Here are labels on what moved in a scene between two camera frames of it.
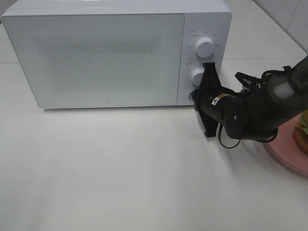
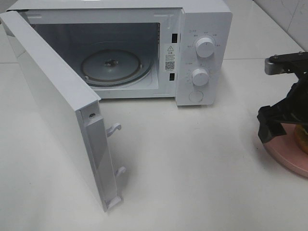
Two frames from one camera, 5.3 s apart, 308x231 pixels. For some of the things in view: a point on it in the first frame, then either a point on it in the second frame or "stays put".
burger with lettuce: (300, 133) stays put
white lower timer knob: (197, 75) stays put
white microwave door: (90, 60) → (75, 109)
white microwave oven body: (103, 54) stays put
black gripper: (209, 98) → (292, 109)
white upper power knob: (204, 47) stays put
